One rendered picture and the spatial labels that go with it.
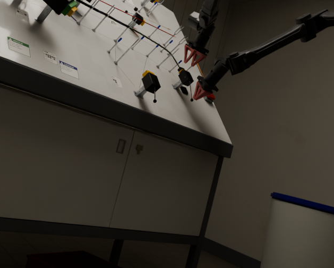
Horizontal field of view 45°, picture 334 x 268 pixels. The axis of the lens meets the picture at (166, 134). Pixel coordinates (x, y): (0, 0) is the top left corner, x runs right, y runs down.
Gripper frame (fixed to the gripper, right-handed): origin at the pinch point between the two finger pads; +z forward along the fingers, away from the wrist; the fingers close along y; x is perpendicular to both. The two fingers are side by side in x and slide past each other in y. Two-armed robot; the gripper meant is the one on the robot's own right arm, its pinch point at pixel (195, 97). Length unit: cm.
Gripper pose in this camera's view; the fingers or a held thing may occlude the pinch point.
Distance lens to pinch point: 181.4
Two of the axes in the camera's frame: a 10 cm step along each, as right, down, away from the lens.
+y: -6.6, -1.4, -7.4
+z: -6.0, 6.8, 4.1
